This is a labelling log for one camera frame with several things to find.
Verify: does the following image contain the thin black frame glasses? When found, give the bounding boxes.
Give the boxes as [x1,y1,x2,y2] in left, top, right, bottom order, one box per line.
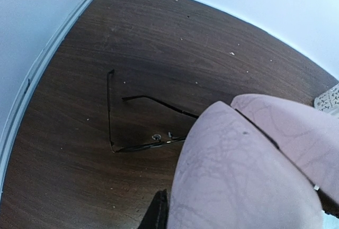
[106,69,203,153]

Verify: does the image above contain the patterned mug yellow inside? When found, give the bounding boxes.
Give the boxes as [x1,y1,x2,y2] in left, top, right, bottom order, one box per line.
[313,84,339,118]

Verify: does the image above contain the pink glasses case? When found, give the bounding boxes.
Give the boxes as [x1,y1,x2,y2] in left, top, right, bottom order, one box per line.
[167,94,338,228]

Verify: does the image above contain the left aluminium frame post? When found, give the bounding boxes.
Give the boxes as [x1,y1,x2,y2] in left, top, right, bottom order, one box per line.
[0,0,109,171]

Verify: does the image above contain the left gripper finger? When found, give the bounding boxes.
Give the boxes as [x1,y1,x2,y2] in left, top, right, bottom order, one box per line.
[139,189,168,229]

